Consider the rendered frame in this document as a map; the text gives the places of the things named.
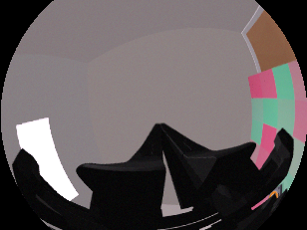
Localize orange round plate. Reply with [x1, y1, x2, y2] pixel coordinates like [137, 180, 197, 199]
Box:
[268, 190, 278, 198]

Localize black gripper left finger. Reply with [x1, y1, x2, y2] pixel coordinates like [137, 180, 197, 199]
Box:
[76, 123, 165, 210]

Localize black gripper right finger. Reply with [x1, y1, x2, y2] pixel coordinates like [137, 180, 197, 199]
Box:
[160, 122, 257, 210]

